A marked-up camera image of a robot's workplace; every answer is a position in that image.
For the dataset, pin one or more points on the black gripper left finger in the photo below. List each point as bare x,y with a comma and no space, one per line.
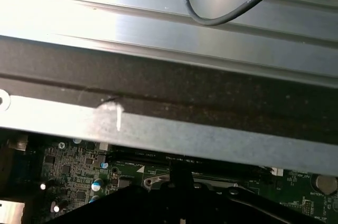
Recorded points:
118,205

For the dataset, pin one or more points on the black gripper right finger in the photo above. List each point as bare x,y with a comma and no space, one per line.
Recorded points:
237,205

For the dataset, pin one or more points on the CPU socket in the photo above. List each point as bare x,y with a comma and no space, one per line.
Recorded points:
155,179

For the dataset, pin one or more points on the green motherboard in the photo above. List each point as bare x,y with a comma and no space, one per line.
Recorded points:
74,171

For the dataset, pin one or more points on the round coin cell battery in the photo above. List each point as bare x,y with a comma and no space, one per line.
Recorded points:
324,184

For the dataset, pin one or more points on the open black PC case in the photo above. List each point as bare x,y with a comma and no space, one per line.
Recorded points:
185,97

